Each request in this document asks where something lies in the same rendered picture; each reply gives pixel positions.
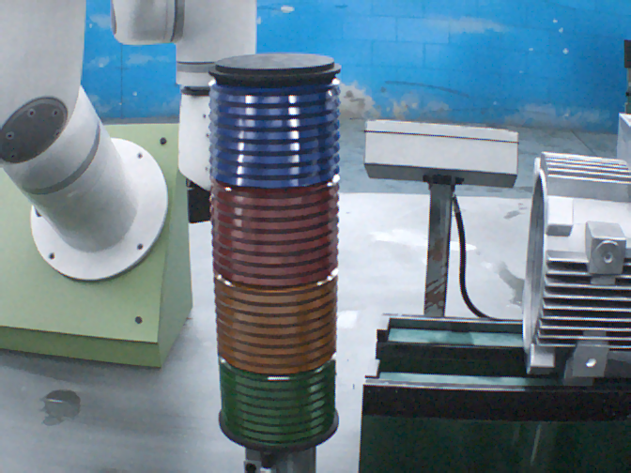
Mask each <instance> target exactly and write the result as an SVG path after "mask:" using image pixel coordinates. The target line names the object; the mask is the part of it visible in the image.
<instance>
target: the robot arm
mask: <svg viewBox="0 0 631 473"><path fill-rule="evenodd" d="M85 3H86V0H0V166H1V168H2V169H3V170H4V172H5V173H6V174H7V175H8V177H9V178H10V179H11V180H12V181H13V183H14V184H15V185H16V186H17V187H18V189H19V190H20V191H21V192H22V193H23V195H24V196H25V197H26V198H27V199H28V201H29V202H30V203H31V204H32V211H31V228H32V233H33V238H34V240H35V242H36V245H37V247H38V250H39V252H40V253H41V255H42V256H43V258H44V259H45V260H46V261H47V262H48V263H49V264H50V265H51V266H52V267H53V268H54V269H55V270H57V271H58V272H60V273H61V274H62V275H64V276H67V277H69V278H72V279H73V280H78V281H83V282H99V281H105V280H109V279H112V278H114V277H116V276H119V275H121V274H123V273H125V272H126V271H128V270H130V269H131V268H133V267H134V266H136V265H137V264H138V263H139V262H140V261H142V260H143V259H144V258H145V256H146V255H147V254H148V253H149V252H150V250H151V249H152V248H153V246H154V244H155V243H156V241H157V240H158V238H159V236H160V234H161V231H162V228H163V226H164V223H165V219H166V214H167V207H168V194H167V187H166V183H165V180H164V177H163V174H162V171H161V169H160V167H159V166H158V164H157V162H156V161H155V160H154V159H153V158H152V157H151V156H150V154H149V153H147V152H146V151H145V150H144V149H143V148H142V147H141V146H139V145H136V144H134V143H132V142H129V141H125V140H122V139H115V138H110V136H109V135H108V133H107V131H106V129H105V127H104V126H103V125H102V123H101V122H100V119H99V117H98V115H97V114H96V112H95V110H94V108H93V106H92V104H91V102H90V101H89V99H88V97H87V95H86V93H85V92H84V90H83V88H82V87H81V80H82V70H83V59H84V46H85ZM111 4H112V5H111V29H112V31H113V34H114V36H115V38H116V39H117V40H118V41H119V42H121V43H123V44H127V45H133V46H140V45H151V44H161V43H175V44H176V46H177V84H180V85H182V86H181V87H180V93H181V94H182V100H181V106H180V118H179V138H178V168H179V170H180V172H181V173H182V174H183V175H185V176H186V177H187V178H186V186H187V188H188V190H187V204H188V222H189V223H190V224H194V223H199V222H205V221H210V219H211V216H212V215H211V213H210V208H211V202H210V200H209V198H210V195H211V192H210V190H209V187H210V184H211V182H210V180H209V176H210V173H209V169H210V166H211V165H210V163H209V158H210V153H209V150H208V149H209V147H210V141H209V139H208V137H209V135H210V130H209V128H208V126H209V124H210V120H209V118H208V115H209V113H210V109H209V107H208V104H209V102H210V97H209V95H208V93H209V90H210V86H209V84H208V82H209V81H210V80H212V79H213V78H214V77H212V76H210V75H209V74H208V69H209V68H210V67H212V66H215V62H216V61H217V60H220V59H223V58H226V57H232V56H238V55H246V54H255V32H256V0H112V1H111ZM189 188H191V189H189Z"/></svg>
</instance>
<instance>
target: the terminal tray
mask: <svg viewBox="0 0 631 473"><path fill-rule="evenodd" d="M629 116H631V114H619V128H618V144H617V160H622V161H624V163H626V167H628V171H630V175H631V117H629Z"/></svg>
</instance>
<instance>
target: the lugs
mask: <svg viewBox="0 0 631 473"><path fill-rule="evenodd" d="M539 166H540V159H538V158H537V159H535V163H534V168H533V186H534V181H535V178H536V175H537V172H538V171H539ZM573 227H574V201H573V199H572V198H563V197H553V196H549V197H548V198H547V201H546V208H545V233H546V236H555V237H569V236H571V233H572V230H573ZM524 290H525V286H524ZM524 290H523V294H522V314H523V312H524ZM555 351H556V346H537V344H532V345H531V348H530V350H529V353H528V364H527V374H550V373H551V371H552V369H553V368H554V365H555Z"/></svg>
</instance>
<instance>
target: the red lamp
mask: <svg viewBox="0 0 631 473"><path fill-rule="evenodd" d="M339 178H340V174H338V175H336V176H335V177H333V178H331V179H330V180H328V181H325V182H323V183H320V184H316V185H313V186H308V187H302V188H295V189H280V190H261V189H249V188H242V187H236V186H232V185H228V184H225V183H223V182H221V181H219V180H217V179H216V178H214V177H213V176H211V175H210V176H209V180H210V182H211V184H210V187H209V190H210V192H211V195H210V198H209V200H210V202H211V208H210V213H211V215H212V216H211V219H210V223H211V225H212V228H211V231H210V232H211V235H212V240H211V245H212V247H213V248H212V252H211V254H212V257H213V259H212V266H213V268H214V269H215V270H216V271H217V272H218V273H219V274H221V275H222V276H224V277H225V278H227V279H229V280H231V281H234V282H239V283H243V284H248V285H253V286H261V287H287V286H295V285H301V284H306V283H309V282H315V281H317V280H320V279H322V278H324V277H326V276H328V275H329V274H331V273H332V272H333V271H334V270H335V269H337V267H338V264H339V260H338V257H337V256H338V254H339V249H338V247H337V246H338V244H339V237H338V234H339V227H338V223H339V216H338V213H339V210H340V207H339V205H338V202H339V200H340V196H339V193H338V191H339V189H340V184H339V182H338V180H339Z"/></svg>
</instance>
